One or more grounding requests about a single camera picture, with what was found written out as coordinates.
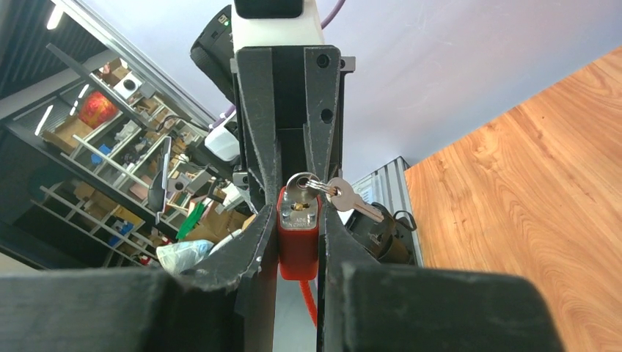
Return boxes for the red cable lock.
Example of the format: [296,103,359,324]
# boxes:
[277,187,321,326]

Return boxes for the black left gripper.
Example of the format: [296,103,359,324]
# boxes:
[232,45,356,210]

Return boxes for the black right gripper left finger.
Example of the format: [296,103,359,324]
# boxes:
[1,205,277,351]

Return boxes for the cluttered storage shelf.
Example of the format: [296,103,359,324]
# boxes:
[9,58,242,265]

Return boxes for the silver keys of lock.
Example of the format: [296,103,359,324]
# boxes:
[285,172,384,223]

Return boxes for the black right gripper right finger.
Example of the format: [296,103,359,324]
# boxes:
[317,204,565,351]

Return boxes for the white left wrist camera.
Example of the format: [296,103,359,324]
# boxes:
[231,1,325,51]

